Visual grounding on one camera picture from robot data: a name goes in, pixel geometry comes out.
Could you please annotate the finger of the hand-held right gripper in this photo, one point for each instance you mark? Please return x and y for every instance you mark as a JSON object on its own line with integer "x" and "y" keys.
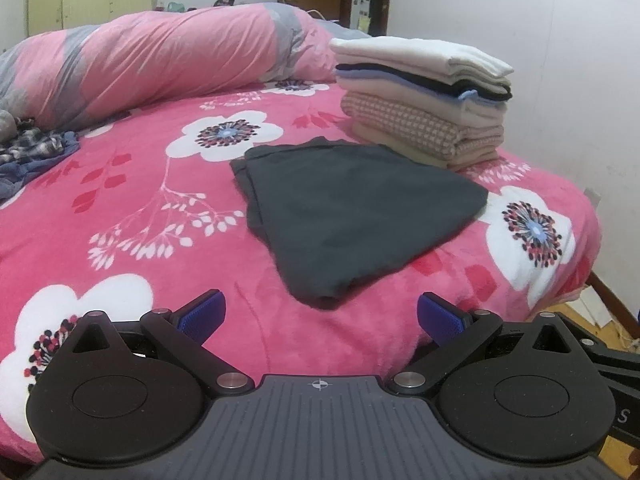
{"x": 612, "y": 357}

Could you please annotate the black white plaid shirt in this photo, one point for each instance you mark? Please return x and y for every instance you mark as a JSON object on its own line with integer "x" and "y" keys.
{"x": 30, "y": 142}

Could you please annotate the cream folded garment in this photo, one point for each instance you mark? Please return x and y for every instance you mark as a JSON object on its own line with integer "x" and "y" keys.
{"x": 480, "y": 112}

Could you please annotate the pink checkered folded garment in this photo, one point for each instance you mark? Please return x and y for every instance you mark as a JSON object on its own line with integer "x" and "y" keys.
{"x": 415, "y": 125}

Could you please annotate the light blue folded garment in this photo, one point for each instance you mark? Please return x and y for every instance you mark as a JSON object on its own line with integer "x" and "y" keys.
{"x": 395, "y": 80}

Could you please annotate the pink and grey duvet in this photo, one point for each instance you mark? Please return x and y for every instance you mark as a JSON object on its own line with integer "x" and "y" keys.
{"x": 150, "y": 55}

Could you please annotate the plaid and blue clothes heap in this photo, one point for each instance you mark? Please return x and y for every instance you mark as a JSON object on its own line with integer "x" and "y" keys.
{"x": 35, "y": 170}

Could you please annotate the black folded garment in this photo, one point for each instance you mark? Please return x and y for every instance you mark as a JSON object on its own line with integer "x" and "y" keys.
{"x": 480, "y": 89}

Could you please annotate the white folded garment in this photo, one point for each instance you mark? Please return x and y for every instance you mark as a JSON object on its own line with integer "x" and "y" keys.
{"x": 425, "y": 55}

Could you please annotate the grey garment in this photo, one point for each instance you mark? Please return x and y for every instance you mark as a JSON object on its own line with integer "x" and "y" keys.
{"x": 5, "y": 125}

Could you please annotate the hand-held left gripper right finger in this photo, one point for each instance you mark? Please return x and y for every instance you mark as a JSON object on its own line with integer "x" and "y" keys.
{"x": 442, "y": 317}

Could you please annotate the white wall socket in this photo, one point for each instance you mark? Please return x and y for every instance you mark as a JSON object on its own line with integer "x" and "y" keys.
{"x": 592, "y": 197}

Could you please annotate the dark grey pants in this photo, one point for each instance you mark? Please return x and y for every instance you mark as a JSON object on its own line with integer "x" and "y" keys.
{"x": 350, "y": 210}

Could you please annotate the papers on floor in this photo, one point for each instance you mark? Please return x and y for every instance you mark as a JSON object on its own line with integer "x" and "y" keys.
{"x": 595, "y": 310}

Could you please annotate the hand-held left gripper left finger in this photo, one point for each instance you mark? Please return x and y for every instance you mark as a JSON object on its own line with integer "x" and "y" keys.
{"x": 202, "y": 317}

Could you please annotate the pink floral bed sheet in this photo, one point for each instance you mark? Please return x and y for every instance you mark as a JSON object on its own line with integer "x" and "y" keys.
{"x": 150, "y": 240}

